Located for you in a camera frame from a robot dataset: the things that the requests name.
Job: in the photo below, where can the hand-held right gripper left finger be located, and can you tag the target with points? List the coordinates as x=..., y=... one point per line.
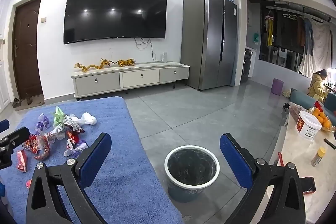
x=95, y=158

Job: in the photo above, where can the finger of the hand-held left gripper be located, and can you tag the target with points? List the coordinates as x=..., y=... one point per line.
x=15, y=137
x=4, y=125

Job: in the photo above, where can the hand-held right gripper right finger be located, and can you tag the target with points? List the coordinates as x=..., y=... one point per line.
x=235, y=163

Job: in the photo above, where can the pile of snack wrappers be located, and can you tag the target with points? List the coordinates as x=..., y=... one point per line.
x=39, y=146

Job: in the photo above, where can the purple plastic wrapper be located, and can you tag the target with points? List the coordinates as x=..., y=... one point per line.
x=43, y=121

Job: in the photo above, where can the white plastic bag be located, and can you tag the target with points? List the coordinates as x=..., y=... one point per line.
x=86, y=119

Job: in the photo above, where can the green paper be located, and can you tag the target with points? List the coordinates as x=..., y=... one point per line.
x=58, y=117

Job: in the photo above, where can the small red packet scrap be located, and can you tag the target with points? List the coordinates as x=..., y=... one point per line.
x=28, y=183

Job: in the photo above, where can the round grey trash bin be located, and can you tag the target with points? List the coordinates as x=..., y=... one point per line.
x=183, y=187

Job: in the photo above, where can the brown shoe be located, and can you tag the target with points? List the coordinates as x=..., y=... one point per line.
x=29, y=100
x=16, y=102

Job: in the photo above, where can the blue fluffy blanket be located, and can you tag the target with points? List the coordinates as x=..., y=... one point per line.
x=126, y=174

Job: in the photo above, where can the brown doormat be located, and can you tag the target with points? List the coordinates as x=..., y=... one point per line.
x=35, y=104

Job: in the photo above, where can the light marble table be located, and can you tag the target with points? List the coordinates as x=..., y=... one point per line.
x=296, y=150

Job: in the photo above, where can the phone in red case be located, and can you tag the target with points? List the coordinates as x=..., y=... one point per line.
x=307, y=184

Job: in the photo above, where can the brown entrance door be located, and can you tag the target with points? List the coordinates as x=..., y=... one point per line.
x=27, y=50

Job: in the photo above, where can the dark red snack bag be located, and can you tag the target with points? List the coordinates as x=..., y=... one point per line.
x=294, y=109

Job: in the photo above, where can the white plastic basket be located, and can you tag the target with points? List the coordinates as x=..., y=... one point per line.
x=309, y=128

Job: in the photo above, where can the yellow-capped bottle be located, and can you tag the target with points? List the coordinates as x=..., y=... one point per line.
x=318, y=157

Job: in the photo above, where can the white television cabinet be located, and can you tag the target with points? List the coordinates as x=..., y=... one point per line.
x=131, y=78

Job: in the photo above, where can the golden dragon figurine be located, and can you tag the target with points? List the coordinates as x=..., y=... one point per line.
x=92, y=66

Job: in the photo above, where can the teal sofa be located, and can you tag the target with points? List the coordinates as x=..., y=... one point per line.
x=302, y=98

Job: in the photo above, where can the black remote control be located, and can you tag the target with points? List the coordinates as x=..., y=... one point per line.
x=330, y=143

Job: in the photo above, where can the washing machine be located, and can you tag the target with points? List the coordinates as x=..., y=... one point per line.
x=246, y=66

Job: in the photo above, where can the pile of oranges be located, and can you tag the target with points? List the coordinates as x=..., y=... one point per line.
x=323, y=116

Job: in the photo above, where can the golden tiger figurine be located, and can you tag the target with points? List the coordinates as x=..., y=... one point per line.
x=126, y=62

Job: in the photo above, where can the grey double-door refrigerator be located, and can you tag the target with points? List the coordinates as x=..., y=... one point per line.
x=204, y=40

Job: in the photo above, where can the yellow hanging garment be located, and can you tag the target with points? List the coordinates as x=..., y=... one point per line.
x=269, y=32

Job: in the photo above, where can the white hanging sheet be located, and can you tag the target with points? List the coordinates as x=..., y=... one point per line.
x=319, y=50

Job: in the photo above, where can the dark hanging clothes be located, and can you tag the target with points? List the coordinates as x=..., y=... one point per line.
x=287, y=29

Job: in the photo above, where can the blue denim jacket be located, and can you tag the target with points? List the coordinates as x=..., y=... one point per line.
x=309, y=35

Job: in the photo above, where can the clothes drying rack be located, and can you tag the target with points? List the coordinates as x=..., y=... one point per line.
x=288, y=9

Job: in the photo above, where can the green white wall dispenser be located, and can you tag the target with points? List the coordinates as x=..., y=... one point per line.
x=256, y=37

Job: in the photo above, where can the black wall television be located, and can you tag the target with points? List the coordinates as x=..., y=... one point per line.
x=115, y=14

